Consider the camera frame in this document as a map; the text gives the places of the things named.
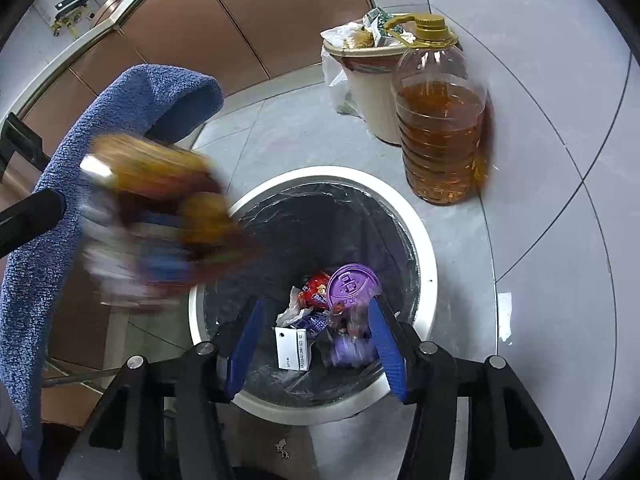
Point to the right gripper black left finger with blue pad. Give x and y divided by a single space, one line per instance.
158 420

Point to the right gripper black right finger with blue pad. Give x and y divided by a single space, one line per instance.
508 437

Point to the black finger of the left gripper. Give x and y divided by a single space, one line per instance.
37 214

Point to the orange purple foil wrapper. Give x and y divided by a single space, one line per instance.
155 222

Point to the purple plastic lid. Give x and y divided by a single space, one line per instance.
353 285

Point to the red snack bag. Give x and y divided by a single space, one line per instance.
314 293

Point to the white round trash bin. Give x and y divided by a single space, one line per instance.
328 239

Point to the brown kitchen cabinets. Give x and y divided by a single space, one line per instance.
256 49

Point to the blue towel table cover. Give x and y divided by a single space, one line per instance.
163 102

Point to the black steel electric kettle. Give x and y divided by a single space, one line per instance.
18 138

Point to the white water heater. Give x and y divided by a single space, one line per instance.
61 14

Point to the large cooking oil bottle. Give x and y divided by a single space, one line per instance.
440 103

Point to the cream overfull waste bin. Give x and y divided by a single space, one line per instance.
359 58

